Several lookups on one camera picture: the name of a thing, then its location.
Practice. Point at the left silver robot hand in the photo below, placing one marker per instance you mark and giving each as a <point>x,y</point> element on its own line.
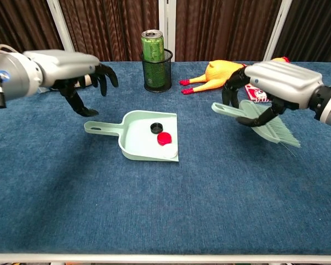
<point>63,66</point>

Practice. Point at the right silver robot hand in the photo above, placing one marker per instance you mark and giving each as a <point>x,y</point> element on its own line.
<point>287,80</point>

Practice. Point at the mint green hand brush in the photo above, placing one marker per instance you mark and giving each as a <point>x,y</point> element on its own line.
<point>275,132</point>

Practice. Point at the mint green dustpan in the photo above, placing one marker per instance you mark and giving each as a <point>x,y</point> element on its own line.
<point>138,143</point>

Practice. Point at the black bottle cap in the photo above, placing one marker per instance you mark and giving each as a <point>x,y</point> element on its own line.
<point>156,127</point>

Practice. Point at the red bottle cap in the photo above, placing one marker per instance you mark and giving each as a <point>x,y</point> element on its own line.
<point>164,138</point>

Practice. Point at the white bottle cap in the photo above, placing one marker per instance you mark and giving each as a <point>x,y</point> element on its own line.
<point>171,153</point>

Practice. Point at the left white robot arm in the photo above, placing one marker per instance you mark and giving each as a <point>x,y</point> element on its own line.
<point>16,77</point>

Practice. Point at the green soda can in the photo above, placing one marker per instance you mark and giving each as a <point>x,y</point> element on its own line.
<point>153,52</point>

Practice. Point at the black cup holder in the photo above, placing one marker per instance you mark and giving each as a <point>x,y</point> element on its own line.
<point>166,74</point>

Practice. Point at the red cartoon envelope pack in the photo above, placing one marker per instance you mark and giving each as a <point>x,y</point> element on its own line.
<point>258,95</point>

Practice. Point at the brown pleated curtain panel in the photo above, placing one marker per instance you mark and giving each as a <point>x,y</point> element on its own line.
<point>314,30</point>
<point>19,25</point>
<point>223,27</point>
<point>113,27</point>

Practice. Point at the yellow rubber chicken toy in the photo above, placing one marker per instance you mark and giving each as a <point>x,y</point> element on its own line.
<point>219,73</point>

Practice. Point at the blue table cloth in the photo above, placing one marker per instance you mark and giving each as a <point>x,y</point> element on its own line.
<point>165,198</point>

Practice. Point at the white metal frame post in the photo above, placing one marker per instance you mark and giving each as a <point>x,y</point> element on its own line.
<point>59,25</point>
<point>278,27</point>
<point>167,16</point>

